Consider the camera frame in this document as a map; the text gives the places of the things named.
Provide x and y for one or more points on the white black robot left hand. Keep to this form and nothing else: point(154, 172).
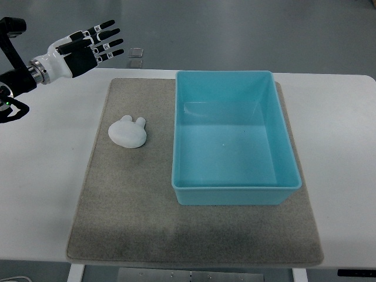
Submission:
point(76, 54)

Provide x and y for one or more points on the metal base plate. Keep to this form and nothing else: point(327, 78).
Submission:
point(144, 274)

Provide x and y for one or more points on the white table leg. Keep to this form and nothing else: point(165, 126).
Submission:
point(299, 275)
point(76, 272)

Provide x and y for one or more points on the white bunny toy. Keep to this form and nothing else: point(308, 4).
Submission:
point(128, 133)

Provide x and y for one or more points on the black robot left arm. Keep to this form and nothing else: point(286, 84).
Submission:
point(17, 81)

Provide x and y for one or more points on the white right table leg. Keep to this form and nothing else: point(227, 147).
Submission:
point(299, 275)

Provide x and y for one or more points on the blue plastic box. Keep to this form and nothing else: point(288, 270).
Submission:
point(231, 141)

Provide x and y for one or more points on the grey fabric mat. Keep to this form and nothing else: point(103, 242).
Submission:
point(128, 214)

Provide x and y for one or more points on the black table control panel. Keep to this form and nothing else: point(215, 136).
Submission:
point(367, 273)

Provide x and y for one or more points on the white left table leg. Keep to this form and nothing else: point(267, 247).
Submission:
point(76, 272)

